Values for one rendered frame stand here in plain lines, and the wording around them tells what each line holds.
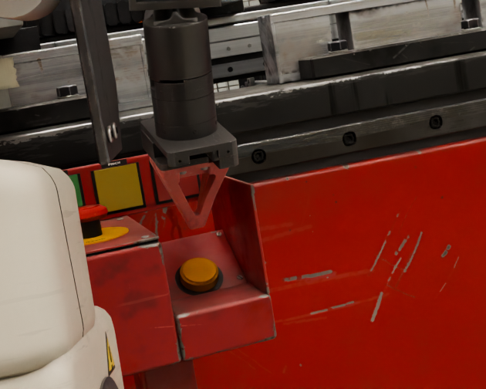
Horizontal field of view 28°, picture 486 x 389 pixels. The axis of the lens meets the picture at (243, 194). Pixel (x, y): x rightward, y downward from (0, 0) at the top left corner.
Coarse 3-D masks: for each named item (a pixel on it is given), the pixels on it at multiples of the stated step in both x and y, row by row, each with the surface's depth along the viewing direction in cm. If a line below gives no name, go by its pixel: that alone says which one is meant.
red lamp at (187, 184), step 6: (156, 174) 102; (156, 180) 102; (180, 180) 103; (186, 180) 103; (192, 180) 103; (162, 186) 102; (180, 186) 103; (186, 186) 103; (192, 186) 103; (162, 192) 102; (186, 192) 103; (192, 192) 103; (198, 192) 103; (162, 198) 102; (168, 198) 102
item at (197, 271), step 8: (184, 264) 96; (192, 264) 96; (200, 264) 96; (208, 264) 96; (184, 272) 95; (192, 272) 95; (200, 272) 95; (208, 272) 95; (216, 272) 95; (184, 280) 95; (192, 280) 94; (200, 280) 94; (208, 280) 94; (216, 280) 95; (192, 288) 95; (200, 288) 94; (208, 288) 95
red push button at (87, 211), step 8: (80, 208) 91; (88, 208) 90; (96, 208) 91; (104, 208) 91; (80, 216) 90; (88, 216) 90; (96, 216) 90; (104, 216) 91; (88, 224) 91; (96, 224) 91; (88, 232) 91; (96, 232) 91
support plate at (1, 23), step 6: (0, 18) 97; (0, 24) 97; (6, 24) 97; (12, 24) 97; (18, 24) 97; (0, 30) 101; (6, 30) 103; (12, 30) 105; (18, 30) 107; (0, 36) 115; (6, 36) 118; (12, 36) 120
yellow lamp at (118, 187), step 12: (108, 168) 100; (120, 168) 101; (132, 168) 101; (96, 180) 100; (108, 180) 100; (120, 180) 101; (132, 180) 101; (108, 192) 100; (120, 192) 101; (132, 192) 101; (108, 204) 101; (120, 204) 101; (132, 204) 101
